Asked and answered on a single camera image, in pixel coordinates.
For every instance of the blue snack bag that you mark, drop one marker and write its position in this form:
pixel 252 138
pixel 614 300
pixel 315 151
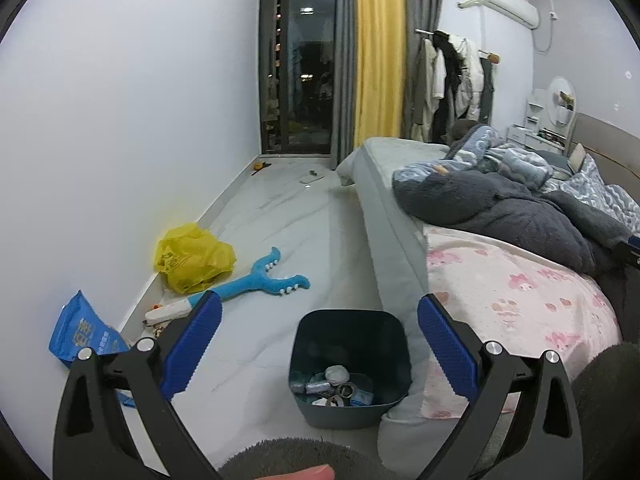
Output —
pixel 80 330

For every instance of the bed with pink sheet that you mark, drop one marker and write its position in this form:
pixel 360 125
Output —
pixel 395 220

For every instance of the person's grey fleece clothing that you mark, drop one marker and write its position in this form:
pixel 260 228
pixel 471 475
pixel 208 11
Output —
pixel 610 400

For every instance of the brown tape roll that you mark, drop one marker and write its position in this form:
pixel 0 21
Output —
pixel 346 390

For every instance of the white air conditioner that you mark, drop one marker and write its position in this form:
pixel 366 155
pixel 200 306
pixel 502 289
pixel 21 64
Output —
pixel 505 2

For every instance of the dark blue pillow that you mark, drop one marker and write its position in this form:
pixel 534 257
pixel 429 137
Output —
pixel 559 161

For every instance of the white dresser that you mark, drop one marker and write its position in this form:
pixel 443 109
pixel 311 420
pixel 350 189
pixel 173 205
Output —
pixel 530 139

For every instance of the pink printed blanket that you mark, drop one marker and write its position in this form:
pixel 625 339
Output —
pixel 500 300

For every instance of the clothes rail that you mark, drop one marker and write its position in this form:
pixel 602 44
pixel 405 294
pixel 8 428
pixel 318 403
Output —
pixel 487 54

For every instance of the yellow curtain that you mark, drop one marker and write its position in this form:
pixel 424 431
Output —
pixel 380 50

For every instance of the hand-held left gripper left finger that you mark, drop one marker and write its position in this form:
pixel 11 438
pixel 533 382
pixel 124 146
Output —
pixel 192 350

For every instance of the dark grey fleece blanket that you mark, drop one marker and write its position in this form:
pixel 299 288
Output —
pixel 500 215

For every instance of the blue patterned fleece blanket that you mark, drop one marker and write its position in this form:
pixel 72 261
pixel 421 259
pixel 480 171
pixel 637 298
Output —
pixel 520 165

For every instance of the dark blue trash bin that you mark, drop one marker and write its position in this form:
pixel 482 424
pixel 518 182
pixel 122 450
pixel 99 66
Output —
pixel 350 340

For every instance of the beige cushion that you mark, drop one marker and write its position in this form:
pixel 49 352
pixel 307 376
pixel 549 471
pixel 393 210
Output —
pixel 576 156

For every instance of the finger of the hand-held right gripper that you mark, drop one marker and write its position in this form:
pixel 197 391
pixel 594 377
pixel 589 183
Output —
pixel 629 255

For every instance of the white flat pad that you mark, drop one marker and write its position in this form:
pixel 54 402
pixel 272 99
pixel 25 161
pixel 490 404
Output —
pixel 311 177

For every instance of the black tissue packet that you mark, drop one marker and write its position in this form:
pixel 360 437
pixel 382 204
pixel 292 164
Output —
pixel 317 386

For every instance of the round white mirror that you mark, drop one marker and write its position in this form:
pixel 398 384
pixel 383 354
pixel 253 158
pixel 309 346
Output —
pixel 560 102

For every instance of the person's left hand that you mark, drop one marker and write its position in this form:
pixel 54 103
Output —
pixel 310 474

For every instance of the row of hanging clothes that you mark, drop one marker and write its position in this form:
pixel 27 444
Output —
pixel 450 85

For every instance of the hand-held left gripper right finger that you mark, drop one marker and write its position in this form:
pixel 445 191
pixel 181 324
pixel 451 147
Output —
pixel 447 350

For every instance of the blue wavy pattern duvet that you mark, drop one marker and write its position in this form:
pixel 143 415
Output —
pixel 615 200

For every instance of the bunch of keys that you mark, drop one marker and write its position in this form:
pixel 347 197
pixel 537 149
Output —
pixel 156 330

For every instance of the beige bed headboard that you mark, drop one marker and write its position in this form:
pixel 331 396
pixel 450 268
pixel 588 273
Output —
pixel 610 145

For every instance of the glass sliding door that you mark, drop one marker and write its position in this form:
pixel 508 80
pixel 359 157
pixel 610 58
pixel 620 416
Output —
pixel 300 60

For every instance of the blue forked plush toy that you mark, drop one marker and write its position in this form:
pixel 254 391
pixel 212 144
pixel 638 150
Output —
pixel 250 285

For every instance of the blue tissue packet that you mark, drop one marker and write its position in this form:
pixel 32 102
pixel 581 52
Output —
pixel 361 398

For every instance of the yellow plastic bag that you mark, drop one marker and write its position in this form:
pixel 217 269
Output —
pixel 192 260

